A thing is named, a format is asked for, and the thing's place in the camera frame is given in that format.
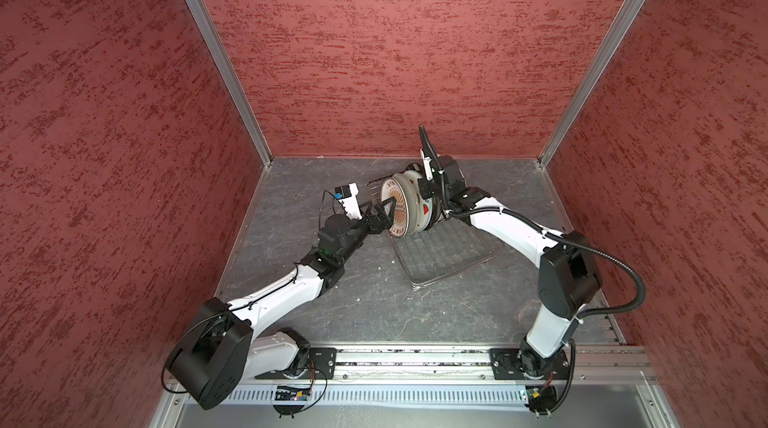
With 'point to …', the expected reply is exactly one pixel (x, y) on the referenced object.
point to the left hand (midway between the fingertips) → (386, 206)
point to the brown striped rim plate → (392, 188)
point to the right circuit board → (542, 399)
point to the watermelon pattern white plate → (425, 208)
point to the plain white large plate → (410, 181)
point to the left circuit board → (286, 393)
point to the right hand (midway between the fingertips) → (425, 177)
